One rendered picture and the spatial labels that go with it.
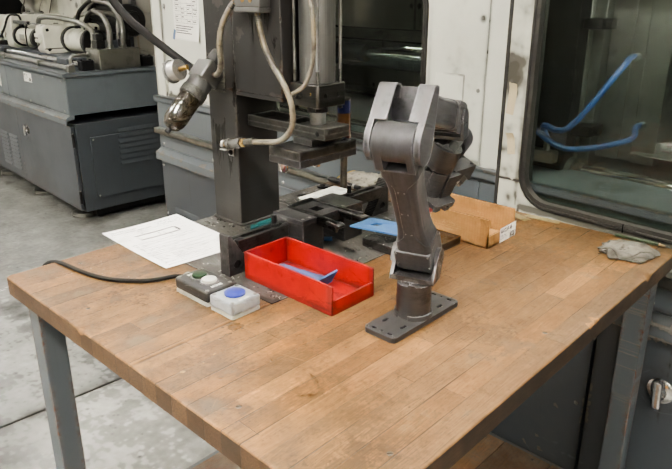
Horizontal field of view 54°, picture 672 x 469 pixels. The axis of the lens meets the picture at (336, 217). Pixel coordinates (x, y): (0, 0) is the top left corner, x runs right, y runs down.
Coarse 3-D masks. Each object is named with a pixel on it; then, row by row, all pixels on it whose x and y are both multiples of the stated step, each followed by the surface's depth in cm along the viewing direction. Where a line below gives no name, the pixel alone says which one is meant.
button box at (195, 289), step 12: (60, 264) 142; (96, 276) 135; (168, 276) 134; (180, 276) 129; (216, 276) 130; (180, 288) 129; (192, 288) 126; (204, 288) 124; (216, 288) 125; (204, 300) 124
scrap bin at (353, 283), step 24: (288, 240) 142; (264, 264) 130; (288, 264) 142; (312, 264) 138; (336, 264) 133; (360, 264) 128; (288, 288) 127; (312, 288) 122; (336, 288) 130; (360, 288) 125; (336, 312) 121
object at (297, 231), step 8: (360, 208) 158; (336, 216) 152; (288, 224) 147; (296, 224) 145; (312, 224) 146; (296, 232) 146; (304, 232) 145; (312, 232) 147; (320, 232) 149; (328, 232) 159; (344, 232) 155; (352, 232) 157; (360, 232) 160; (304, 240) 146; (312, 240) 147; (320, 240) 149; (344, 240) 156
